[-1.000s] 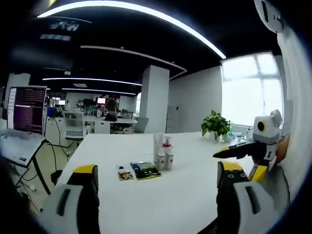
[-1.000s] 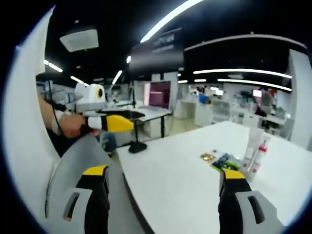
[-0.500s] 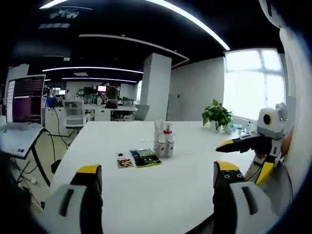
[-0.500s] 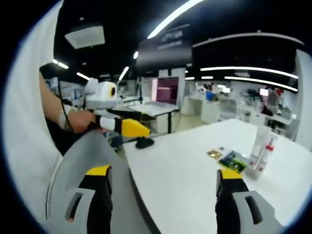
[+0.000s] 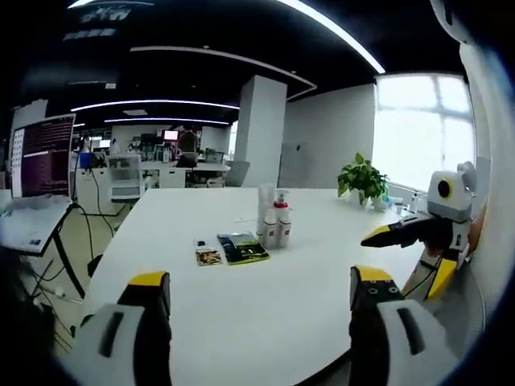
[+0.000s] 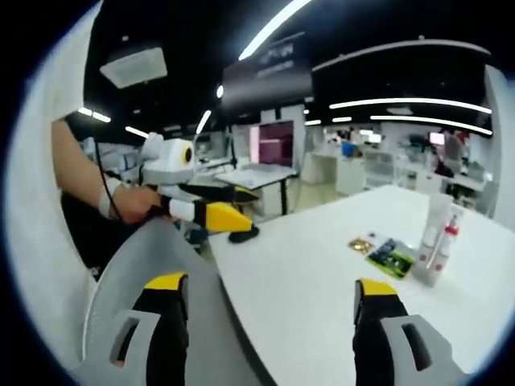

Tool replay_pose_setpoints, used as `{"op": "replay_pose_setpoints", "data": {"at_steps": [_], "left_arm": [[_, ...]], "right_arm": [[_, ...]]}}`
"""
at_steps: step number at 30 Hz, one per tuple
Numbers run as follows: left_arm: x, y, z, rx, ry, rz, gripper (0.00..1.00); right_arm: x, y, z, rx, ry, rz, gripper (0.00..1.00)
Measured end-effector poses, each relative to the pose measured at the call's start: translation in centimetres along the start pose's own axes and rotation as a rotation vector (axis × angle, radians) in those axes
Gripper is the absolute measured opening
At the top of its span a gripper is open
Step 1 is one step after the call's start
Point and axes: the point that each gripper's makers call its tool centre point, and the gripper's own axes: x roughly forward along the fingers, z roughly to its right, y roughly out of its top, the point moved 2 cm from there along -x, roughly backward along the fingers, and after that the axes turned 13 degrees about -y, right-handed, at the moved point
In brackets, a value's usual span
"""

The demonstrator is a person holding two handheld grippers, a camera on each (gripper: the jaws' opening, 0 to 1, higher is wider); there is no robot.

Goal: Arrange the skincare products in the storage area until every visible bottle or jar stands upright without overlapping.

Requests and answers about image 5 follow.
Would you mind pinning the blue bin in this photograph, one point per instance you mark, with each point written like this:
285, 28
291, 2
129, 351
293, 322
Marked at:
86, 159

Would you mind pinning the long ceiling light strip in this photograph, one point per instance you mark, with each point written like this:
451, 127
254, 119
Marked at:
169, 119
161, 105

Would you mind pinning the white drawer cabinet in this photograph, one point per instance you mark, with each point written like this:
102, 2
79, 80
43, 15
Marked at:
120, 181

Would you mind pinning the small dark cap bottle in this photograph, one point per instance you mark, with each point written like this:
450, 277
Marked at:
414, 203

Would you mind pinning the wide curved ceiling light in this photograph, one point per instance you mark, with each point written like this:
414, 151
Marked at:
342, 32

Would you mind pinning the small far monitor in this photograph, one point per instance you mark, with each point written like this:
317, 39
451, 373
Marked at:
170, 135

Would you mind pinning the small dark object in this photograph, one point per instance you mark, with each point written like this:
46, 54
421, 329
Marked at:
202, 243

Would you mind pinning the black rounded object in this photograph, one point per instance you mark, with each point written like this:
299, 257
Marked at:
94, 265

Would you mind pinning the red collar skincare pump bottle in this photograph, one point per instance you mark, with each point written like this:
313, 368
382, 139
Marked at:
282, 207

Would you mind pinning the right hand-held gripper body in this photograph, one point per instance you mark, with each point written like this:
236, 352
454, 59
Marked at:
458, 201

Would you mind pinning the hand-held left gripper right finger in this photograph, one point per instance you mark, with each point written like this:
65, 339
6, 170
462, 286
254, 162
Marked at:
370, 333

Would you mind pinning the white worn device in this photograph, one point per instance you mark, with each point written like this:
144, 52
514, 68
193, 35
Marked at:
450, 18

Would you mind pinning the white desk black legs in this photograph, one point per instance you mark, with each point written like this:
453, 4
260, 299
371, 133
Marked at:
28, 221

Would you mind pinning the large black ceiling sign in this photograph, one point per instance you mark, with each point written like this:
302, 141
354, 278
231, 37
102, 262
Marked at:
96, 24

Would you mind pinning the maroon screen monitor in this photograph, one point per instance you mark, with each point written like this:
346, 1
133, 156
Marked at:
44, 157

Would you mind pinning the person's right hand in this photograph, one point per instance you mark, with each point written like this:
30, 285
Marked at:
479, 231

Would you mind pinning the green printed packet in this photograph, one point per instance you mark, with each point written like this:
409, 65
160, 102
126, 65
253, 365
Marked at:
243, 249

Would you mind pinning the bright window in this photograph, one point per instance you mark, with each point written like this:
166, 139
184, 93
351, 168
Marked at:
418, 128

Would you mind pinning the green potted plant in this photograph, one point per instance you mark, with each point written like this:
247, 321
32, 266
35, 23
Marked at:
362, 179

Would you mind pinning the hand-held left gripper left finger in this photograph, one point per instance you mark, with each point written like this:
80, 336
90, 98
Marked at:
153, 333

